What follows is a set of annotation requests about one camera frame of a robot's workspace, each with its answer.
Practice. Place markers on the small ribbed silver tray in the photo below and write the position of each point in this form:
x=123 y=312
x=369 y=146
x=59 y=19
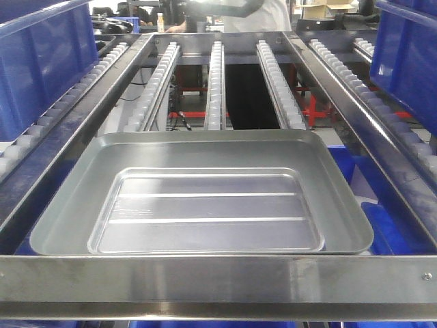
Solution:
x=248 y=210

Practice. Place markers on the large silver tray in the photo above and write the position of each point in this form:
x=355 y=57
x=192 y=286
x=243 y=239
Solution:
x=67 y=223

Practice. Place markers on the middle white roller track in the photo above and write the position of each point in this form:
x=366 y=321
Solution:
x=215 y=112

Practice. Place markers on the white roller track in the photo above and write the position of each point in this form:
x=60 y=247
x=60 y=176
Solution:
x=149 y=103
x=215 y=112
x=288 y=112

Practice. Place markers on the right white roller track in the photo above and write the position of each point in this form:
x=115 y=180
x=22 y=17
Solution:
x=288 y=112

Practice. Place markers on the left white roller track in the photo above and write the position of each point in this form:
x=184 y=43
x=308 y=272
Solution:
x=149 y=103

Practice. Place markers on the person in white shirt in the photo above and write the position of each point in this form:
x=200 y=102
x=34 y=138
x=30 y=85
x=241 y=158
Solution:
x=238 y=16

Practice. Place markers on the yellow bottle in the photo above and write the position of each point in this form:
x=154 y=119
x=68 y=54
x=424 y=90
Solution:
x=160 y=23

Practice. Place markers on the blue bin lower right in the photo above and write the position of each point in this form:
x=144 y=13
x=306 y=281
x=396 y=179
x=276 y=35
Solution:
x=395 y=233

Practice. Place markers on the blue bin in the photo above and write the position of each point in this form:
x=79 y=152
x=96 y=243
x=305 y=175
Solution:
x=46 y=47
x=395 y=233
x=404 y=58

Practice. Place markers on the far right roller track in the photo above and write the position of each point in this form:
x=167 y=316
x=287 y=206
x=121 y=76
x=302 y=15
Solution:
x=420 y=150

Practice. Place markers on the blue bin upper left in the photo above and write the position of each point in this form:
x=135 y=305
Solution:
x=46 y=47

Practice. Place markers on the blue bin upper right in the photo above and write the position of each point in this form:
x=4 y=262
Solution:
x=404 y=58

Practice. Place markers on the far left roller track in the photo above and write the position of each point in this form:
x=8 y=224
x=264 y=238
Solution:
x=12 y=155

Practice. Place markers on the red metal floor frame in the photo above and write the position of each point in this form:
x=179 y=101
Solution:
x=188 y=98

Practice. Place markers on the steel roller rack frame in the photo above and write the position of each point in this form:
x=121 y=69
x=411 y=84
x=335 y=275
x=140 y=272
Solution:
x=301 y=287

